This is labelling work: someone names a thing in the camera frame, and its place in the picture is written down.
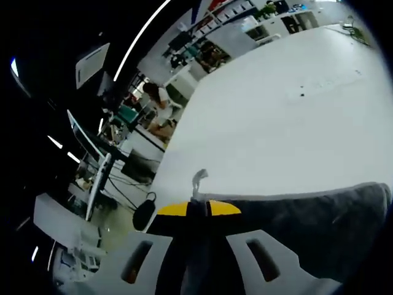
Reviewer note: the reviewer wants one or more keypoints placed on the grey towel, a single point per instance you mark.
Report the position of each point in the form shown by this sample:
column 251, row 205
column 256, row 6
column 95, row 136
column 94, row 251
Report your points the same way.
column 307, row 221

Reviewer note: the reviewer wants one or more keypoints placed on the black computer mouse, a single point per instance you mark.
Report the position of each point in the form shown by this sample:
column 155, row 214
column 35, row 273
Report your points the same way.
column 142, row 213

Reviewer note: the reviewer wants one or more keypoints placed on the white cabinet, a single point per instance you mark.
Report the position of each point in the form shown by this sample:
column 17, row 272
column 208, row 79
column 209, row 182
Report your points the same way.
column 181, row 83

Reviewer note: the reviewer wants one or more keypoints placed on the ceiling air conditioner unit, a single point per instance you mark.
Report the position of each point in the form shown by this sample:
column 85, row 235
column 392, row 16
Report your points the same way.
column 92, row 66

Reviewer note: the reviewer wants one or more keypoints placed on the black monitor on stand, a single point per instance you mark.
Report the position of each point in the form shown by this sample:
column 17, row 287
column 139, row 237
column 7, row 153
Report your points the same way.
column 179, row 40

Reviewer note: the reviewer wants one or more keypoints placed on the long ceiling light strip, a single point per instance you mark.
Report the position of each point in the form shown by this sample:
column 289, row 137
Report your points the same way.
column 138, row 37

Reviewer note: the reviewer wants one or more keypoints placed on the white office chair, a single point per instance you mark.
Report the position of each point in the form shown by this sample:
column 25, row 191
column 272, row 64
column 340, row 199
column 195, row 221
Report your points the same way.
column 233, row 33

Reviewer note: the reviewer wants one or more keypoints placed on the shelf with white boxes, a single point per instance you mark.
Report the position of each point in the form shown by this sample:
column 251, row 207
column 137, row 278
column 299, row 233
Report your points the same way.
column 215, row 15

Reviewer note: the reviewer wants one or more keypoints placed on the small green desk plants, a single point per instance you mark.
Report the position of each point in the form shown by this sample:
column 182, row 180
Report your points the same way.
column 266, row 9

